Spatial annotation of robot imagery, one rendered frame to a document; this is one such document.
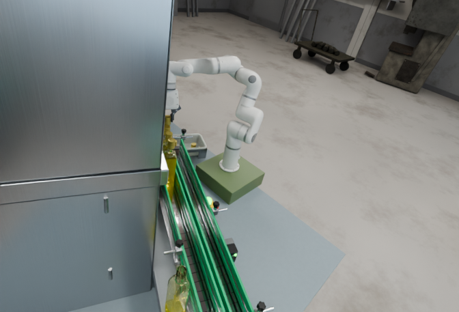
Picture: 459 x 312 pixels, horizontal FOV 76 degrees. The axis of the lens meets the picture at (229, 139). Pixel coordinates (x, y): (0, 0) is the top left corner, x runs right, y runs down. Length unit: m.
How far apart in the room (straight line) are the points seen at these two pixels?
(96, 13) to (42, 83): 0.18
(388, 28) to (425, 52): 1.46
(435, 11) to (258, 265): 6.54
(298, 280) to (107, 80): 1.21
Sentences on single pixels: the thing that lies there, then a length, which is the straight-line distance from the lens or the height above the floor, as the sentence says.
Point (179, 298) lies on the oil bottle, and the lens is 1.04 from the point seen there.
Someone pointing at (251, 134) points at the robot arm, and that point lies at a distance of 1.59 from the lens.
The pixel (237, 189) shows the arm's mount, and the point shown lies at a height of 0.84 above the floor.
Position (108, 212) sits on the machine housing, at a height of 1.25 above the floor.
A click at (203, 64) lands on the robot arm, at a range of 1.55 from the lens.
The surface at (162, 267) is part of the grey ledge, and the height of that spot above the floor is 0.88.
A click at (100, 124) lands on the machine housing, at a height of 1.55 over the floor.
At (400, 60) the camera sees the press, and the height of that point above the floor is 0.60.
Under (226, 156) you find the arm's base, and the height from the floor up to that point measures 0.93.
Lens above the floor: 1.95
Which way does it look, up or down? 33 degrees down
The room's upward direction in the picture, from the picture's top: 13 degrees clockwise
